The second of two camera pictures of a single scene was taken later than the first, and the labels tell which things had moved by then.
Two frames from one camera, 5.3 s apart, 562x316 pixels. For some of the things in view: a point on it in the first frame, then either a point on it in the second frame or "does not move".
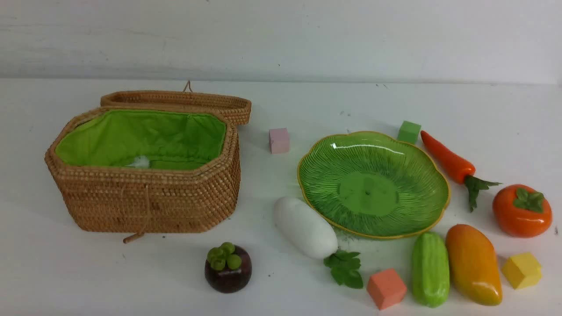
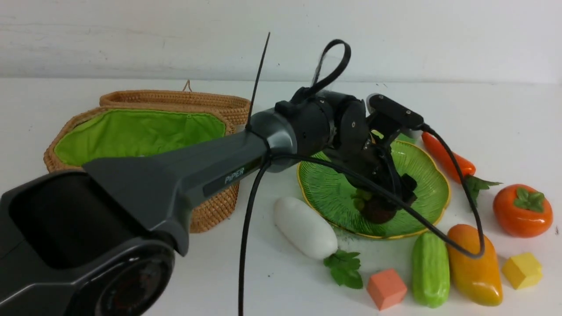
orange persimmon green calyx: [521, 211] does not move
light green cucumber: [430, 270] does not move
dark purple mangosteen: [228, 268] → [376, 209]
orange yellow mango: [473, 264] does not move
